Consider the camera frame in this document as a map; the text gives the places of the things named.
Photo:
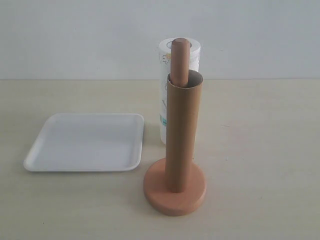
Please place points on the brown cardboard tube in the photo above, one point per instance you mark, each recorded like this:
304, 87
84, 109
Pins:
181, 124

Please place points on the white patterned paper towel roll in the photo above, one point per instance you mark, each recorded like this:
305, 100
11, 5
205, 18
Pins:
164, 55

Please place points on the wooden paper towel holder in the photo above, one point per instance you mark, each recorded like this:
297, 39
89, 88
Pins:
154, 182

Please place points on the white foam tray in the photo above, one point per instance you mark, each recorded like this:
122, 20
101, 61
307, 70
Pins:
87, 142

